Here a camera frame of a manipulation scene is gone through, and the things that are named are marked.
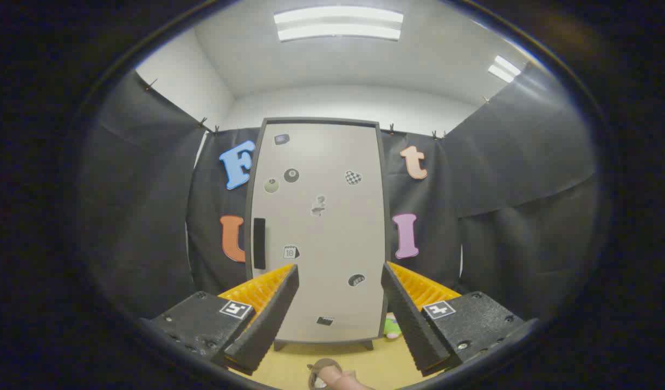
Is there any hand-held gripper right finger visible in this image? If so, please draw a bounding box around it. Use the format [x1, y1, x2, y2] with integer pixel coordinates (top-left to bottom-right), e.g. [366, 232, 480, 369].
[380, 261, 539, 378]

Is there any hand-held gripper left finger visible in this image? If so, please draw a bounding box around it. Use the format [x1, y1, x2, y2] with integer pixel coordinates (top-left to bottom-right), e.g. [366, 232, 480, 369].
[140, 264, 300, 376]

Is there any brown fuzzy shoe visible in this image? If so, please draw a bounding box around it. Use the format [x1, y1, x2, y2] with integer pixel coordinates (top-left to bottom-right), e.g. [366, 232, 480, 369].
[308, 358, 357, 390]

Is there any black door handle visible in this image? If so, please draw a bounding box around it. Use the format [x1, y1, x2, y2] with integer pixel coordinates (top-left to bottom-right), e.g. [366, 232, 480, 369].
[254, 218, 266, 270]

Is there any white shoe cabinet door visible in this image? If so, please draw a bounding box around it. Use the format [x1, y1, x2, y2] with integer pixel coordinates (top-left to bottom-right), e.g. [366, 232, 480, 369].
[250, 122, 387, 343]

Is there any grey shoe cabinet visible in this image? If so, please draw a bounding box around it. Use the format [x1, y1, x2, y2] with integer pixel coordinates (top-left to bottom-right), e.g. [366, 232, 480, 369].
[244, 116, 392, 352]

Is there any black backdrop cloth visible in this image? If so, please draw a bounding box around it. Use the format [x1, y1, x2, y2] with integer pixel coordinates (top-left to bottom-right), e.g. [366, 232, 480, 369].
[78, 60, 601, 326]

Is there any small ceiling light panel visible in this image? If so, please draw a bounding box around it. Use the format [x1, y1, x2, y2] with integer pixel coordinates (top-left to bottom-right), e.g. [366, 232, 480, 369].
[487, 55, 521, 83]

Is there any large ceiling light panel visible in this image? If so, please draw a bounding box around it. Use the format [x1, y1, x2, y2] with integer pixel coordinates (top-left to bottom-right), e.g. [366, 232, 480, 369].
[273, 6, 404, 42]

